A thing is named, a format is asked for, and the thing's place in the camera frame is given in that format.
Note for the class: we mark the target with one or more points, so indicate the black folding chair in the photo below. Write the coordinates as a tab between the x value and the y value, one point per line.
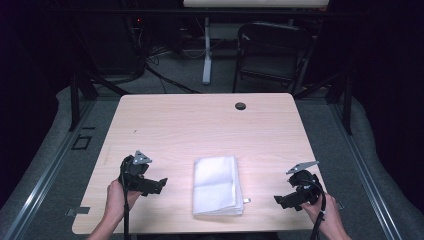
273	36

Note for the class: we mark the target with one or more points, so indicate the white desk top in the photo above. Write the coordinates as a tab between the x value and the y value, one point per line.
253	3

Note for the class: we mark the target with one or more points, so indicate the aluminium floor rail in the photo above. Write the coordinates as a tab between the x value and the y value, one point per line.
43	186
366	173

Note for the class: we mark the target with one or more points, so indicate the person's left hand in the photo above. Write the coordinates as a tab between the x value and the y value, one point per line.
116	201

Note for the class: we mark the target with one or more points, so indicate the small grey tape piece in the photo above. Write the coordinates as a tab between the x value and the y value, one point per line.
247	200

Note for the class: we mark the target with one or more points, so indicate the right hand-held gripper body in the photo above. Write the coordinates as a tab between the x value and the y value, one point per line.
308	188

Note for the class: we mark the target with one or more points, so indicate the black horizontal frame bar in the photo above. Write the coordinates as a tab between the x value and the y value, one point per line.
166	12

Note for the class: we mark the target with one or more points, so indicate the white mesh cloth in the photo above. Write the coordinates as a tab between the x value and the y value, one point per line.
216	186

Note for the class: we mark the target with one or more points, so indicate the grey tape strip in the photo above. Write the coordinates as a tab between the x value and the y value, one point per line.
78	211

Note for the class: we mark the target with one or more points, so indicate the white desk leg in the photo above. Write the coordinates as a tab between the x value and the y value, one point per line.
207	60

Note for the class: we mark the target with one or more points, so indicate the person's right hand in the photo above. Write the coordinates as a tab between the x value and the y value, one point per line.
328	215

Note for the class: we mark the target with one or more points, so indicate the dark equipment cabinet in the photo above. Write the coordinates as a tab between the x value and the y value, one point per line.
116	46

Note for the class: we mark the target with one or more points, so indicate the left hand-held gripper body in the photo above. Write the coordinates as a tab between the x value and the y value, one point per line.
133	175

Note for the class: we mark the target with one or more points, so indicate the black metal frame post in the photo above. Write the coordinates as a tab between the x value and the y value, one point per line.
348	106
74	103

